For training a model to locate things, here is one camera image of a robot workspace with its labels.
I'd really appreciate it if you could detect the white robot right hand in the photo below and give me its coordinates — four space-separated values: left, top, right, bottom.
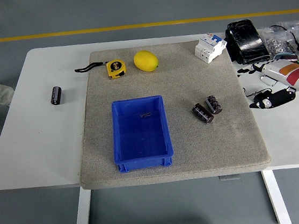
237 57 299 112

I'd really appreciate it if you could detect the dark cylindrical battery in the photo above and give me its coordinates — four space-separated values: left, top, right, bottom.
191 101 216 126
205 94 223 115
48 85 64 106
280 53 299 63

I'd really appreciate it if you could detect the blue plastic box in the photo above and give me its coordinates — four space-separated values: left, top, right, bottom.
107 93 176 174

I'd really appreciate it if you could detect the clear bag of nuts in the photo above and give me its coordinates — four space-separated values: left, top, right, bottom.
261 23 299 59

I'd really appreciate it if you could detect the glossy black device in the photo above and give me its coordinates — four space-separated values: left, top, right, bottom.
223 17 272 67

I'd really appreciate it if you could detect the white circuit breaker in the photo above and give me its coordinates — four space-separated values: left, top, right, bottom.
192 30 230 66

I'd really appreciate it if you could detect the grey-brown felt mat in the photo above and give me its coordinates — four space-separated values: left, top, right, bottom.
65 33 273 193

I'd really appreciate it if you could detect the white table leg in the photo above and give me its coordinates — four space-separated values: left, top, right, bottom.
260 168 293 224
68 189 95 224

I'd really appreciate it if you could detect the yellow lemon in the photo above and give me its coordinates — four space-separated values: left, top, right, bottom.
132 48 160 73

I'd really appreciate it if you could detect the yellow tape measure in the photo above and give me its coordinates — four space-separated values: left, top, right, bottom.
73 57 129 85

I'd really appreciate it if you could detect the grey under-table bracket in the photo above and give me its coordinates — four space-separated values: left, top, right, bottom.
218 173 241 182

